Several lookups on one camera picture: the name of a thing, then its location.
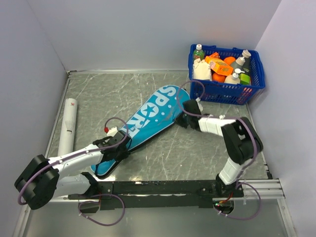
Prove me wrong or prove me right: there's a blue racket cover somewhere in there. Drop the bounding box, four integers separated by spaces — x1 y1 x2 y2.
91 85 190 179

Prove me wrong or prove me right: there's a white shuttlecock tube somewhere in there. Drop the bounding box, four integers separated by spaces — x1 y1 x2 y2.
57 98 78 156

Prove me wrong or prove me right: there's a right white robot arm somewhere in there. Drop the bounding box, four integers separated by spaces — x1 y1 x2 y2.
175 99 263 197

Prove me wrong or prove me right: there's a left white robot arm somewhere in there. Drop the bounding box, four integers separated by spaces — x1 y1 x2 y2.
14 131 132 210

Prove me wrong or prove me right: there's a blue plastic basket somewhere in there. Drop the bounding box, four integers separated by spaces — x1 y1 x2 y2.
188 44 266 105

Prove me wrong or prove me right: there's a beige cloth bag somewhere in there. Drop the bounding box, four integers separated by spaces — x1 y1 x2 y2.
193 58 211 80

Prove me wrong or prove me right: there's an orange fruit front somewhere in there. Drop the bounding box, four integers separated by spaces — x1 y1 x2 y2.
212 73 226 83

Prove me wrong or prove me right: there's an orange fruit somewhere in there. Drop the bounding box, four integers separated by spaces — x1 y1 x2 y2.
223 56 236 65
212 73 226 83

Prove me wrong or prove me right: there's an orange carton box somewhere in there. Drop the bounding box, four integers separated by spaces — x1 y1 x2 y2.
205 56 233 76

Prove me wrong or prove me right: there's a white pump bottle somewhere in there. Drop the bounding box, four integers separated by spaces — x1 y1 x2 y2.
224 68 244 84

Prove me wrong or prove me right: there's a green drink bottle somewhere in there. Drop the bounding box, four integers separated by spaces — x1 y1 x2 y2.
193 44 204 61

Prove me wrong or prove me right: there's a green box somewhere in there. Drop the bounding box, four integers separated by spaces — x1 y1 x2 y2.
239 73 251 85

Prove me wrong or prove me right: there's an orange fruit back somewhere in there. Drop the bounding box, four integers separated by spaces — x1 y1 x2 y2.
223 56 236 65

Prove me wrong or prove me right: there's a grey pump bottle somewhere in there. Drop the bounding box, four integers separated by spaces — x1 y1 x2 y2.
230 49 251 72

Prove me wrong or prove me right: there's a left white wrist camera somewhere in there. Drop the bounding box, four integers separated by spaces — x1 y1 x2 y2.
104 126 118 137

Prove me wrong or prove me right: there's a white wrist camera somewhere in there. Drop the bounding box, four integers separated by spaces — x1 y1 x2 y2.
196 97 203 112
104 126 118 137

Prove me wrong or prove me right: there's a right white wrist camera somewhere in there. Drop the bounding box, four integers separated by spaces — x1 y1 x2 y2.
196 97 203 112

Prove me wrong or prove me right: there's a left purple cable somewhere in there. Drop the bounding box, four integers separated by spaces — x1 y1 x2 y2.
17 117 129 226

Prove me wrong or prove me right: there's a purple cable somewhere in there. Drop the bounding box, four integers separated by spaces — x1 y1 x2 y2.
176 79 262 220
17 117 129 226

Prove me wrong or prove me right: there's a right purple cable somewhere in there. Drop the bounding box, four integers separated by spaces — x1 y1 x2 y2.
176 79 262 220

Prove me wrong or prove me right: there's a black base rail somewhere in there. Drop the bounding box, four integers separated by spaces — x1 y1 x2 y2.
68 180 244 210

